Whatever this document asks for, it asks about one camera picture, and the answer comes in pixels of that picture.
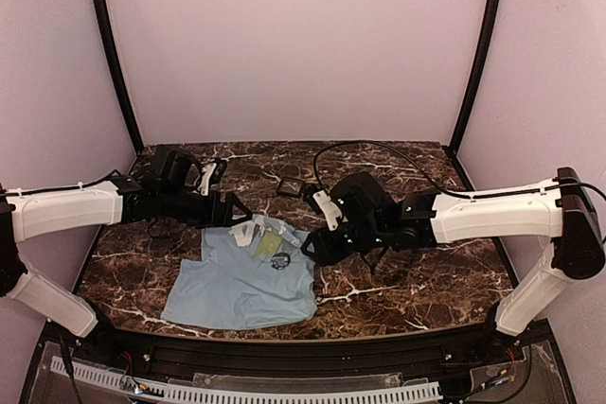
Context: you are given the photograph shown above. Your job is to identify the light blue printed t-shirt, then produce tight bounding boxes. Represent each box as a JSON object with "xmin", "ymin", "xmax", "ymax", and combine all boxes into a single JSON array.
[{"xmin": 161, "ymin": 215, "xmax": 317, "ymax": 331}]

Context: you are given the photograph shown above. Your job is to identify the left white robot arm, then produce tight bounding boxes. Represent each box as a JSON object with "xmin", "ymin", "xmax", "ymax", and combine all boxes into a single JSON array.
[{"xmin": 1, "ymin": 175, "xmax": 252, "ymax": 339}]

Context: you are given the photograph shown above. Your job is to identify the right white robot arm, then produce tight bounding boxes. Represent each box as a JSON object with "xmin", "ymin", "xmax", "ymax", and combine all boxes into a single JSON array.
[{"xmin": 301, "ymin": 167, "xmax": 605, "ymax": 339}]

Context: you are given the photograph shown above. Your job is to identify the left black display box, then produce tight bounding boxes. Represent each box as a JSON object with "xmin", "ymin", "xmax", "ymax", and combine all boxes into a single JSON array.
[{"xmin": 276, "ymin": 177, "xmax": 306, "ymax": 198}]

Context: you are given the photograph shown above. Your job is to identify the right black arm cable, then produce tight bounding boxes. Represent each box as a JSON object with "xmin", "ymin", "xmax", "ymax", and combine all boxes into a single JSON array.
[{"xmin": 313, "ymin": 140, "xmax": 441, "ymax": 197}]

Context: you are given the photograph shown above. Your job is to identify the black front frame rail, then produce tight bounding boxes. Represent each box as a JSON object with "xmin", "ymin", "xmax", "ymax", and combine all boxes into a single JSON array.
[{"xmin": 67, "ymin": 325, "xmax": 521, "ymax": 379}]

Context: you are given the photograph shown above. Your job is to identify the white slotted cable duct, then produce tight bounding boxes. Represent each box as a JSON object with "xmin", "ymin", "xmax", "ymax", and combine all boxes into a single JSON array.
[{"xmin": 73, "ymin": 361, "xmax": 443, "ymax": 403}]

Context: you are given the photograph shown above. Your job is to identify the left black frame post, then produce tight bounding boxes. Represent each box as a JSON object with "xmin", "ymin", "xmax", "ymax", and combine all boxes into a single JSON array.
[{"xmin": 92, "ymin": 0, "xmax": 145, "ymax": 156}]

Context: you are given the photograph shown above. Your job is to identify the black frame post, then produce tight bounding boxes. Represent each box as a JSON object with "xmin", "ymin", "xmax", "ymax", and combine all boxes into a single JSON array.
[
  {"xmin": 448, "ymin": 0, "xmax": 500, "ymax": 156},
  {"xmin": 92, "ymin": 0, "xmax": 145, "ymax": 156}
]

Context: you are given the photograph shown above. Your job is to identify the right black frame post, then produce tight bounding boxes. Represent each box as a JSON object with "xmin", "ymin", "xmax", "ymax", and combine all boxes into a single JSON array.
[{"xmin": 448, "ymin": 0, "xmax": 500, "ymax": 156}]

